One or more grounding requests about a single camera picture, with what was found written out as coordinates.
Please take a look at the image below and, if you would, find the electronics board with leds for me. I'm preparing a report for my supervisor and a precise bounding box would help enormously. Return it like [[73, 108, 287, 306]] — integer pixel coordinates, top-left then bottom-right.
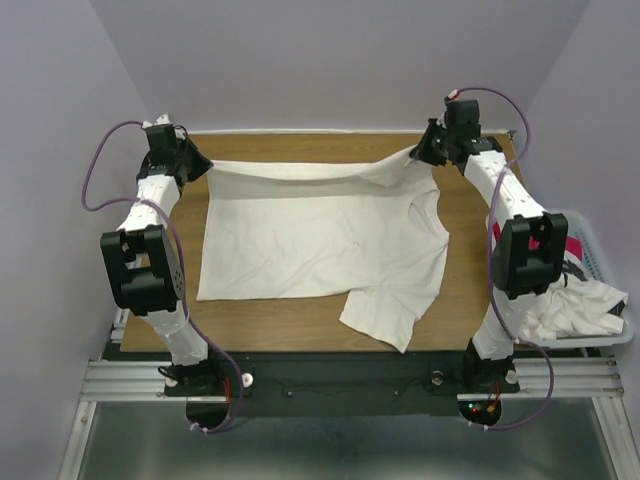
[[458, 395, 502, 419]]

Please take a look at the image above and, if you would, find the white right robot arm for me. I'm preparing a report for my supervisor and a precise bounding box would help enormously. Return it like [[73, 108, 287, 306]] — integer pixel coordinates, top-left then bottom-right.
[[427, 93, 568, 390]]

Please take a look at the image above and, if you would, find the white plastic laundry basket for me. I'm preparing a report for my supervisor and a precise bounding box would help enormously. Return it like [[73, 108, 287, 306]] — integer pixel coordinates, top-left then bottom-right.
[[519, 210, 633, 349]]

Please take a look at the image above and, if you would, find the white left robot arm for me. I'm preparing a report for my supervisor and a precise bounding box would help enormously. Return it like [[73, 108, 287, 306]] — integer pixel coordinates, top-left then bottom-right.
[[100, 122, 449, 396]]

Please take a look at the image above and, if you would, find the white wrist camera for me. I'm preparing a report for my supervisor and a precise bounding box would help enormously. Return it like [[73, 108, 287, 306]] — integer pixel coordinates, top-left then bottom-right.
[[444, 89, 460, 103], [141, 113, 172, 129]]

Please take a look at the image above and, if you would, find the white printed t shirt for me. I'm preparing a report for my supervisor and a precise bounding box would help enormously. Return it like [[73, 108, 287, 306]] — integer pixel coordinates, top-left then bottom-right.
[[520, 252, 629, 341]]

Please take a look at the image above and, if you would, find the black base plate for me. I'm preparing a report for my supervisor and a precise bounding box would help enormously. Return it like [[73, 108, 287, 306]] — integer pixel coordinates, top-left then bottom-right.
[[102, 349, 521, 419]]

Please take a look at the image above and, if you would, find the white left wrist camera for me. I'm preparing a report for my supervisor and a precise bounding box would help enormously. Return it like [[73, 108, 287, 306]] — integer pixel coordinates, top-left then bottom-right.
[[141, 113, 172, 129]]

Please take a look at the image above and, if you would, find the red t shirt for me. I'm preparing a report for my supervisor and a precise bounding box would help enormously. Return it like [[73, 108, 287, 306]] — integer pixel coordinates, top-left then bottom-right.
[[492, 223, 583, 261]]

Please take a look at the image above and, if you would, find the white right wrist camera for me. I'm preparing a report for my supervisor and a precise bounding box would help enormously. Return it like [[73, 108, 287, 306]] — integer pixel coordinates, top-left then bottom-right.
[[444, 89, 460, 103]]

